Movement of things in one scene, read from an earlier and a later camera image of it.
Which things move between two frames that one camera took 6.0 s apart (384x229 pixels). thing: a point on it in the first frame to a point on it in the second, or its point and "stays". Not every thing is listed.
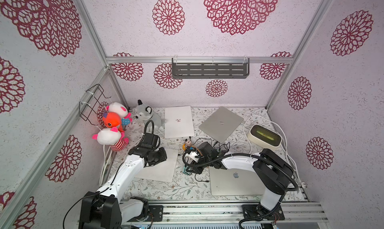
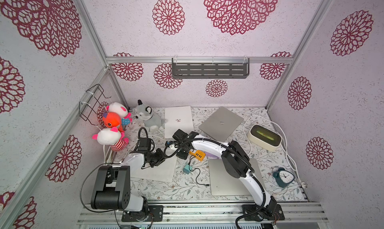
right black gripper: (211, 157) to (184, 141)
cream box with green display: (264, 138) stays
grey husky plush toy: (145, 113) stays
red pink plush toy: (112, 136) stays
